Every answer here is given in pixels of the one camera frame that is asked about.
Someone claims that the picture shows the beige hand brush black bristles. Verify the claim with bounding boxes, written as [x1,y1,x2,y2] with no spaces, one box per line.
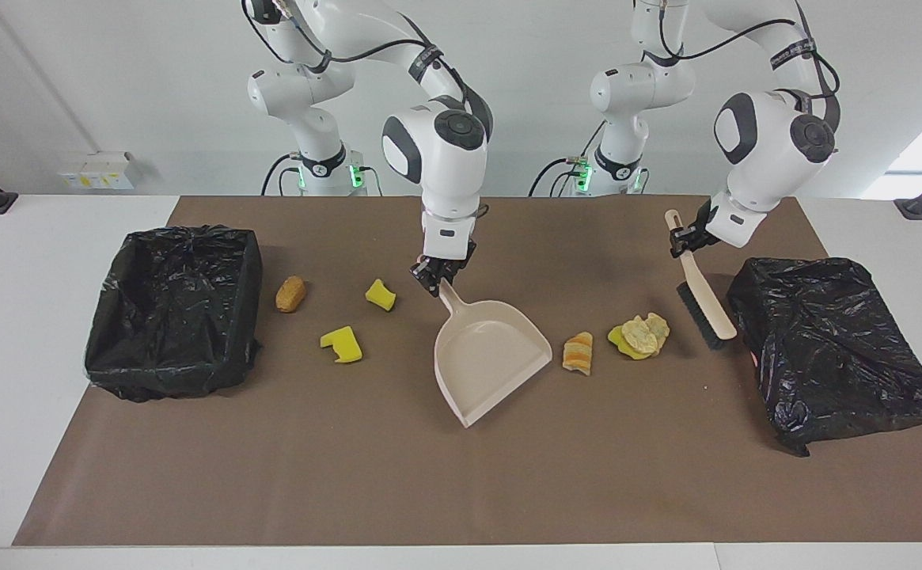
[664,209,738,350]

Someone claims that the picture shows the yellow sponge wedge green edge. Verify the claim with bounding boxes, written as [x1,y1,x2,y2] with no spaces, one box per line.
[364,278,397,313]

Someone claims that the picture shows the beige plastic dustpan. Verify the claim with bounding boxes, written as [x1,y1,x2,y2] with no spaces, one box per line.
[434,279,554,429]

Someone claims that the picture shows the notched yellow sponge piece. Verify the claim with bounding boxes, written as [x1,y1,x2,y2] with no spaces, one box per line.
[319,325,364,365]

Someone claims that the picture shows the yellow sponge chunk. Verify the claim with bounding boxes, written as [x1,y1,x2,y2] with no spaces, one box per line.
[607,323,643,361]

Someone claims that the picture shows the brown toy nugget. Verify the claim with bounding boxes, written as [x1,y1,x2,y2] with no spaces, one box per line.
[275,275,308,314]

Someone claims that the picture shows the orange striped toy croissant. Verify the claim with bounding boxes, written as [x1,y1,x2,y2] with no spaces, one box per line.
[562,332,594,376]

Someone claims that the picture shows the bin covered by black bag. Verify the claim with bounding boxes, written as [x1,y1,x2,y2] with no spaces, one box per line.
[726,256,922,458]

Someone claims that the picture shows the open bin black bag liner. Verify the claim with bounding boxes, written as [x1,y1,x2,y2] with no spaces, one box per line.
[85,225,264,403]

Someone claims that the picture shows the brown table mat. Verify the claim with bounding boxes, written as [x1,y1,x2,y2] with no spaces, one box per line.
[13,196,922,547]

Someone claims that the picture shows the black base power cable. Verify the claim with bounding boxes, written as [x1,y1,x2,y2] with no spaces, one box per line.
[528,157,588,197]
[261,153,303,196]

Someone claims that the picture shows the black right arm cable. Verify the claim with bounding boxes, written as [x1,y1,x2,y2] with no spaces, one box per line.
[241,0,495,139]

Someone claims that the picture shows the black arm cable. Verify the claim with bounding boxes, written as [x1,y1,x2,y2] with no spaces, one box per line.
[241,0,495,139]
[635,0,841,135]

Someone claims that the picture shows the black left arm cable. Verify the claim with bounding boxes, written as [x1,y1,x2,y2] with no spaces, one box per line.
[635,0,841,135]

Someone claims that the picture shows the white wall socket box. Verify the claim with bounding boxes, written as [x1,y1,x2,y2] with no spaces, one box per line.
[57,152,135,191]

